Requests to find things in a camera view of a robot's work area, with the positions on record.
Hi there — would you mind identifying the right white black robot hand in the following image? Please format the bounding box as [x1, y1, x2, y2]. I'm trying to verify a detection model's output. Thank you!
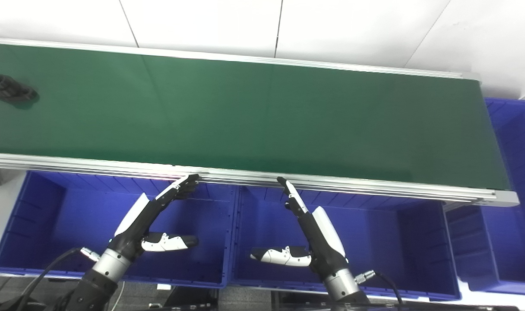
[250, 176, 348, 277]

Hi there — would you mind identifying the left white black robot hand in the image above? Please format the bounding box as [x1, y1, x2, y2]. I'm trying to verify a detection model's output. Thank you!
[108, 174, 199, 260]

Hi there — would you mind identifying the black flanged machine part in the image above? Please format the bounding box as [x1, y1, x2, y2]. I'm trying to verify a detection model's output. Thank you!
[0, 74, 39, 103]

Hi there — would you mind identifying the blue plastic bin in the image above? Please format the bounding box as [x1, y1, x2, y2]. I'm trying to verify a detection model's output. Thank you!
[445, 98, 525, 297]
[228, 186, 462, 301]
[0, 171, 238, 289]

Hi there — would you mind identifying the green conveyor belt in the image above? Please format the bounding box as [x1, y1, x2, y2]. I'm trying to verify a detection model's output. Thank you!
[0, 42, 511, 190]
[0, 37, 520, 207]

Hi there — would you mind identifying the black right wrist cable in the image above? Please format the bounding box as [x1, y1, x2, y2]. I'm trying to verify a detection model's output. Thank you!
[354, 270, 404, 305]

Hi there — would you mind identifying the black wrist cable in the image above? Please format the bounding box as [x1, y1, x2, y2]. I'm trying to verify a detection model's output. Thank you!
[14, 246, 100, 311]
[354, 270, 404, 305]

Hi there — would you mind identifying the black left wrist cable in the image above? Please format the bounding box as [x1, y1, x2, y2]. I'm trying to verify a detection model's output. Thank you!
[14, 246, 100, 311]

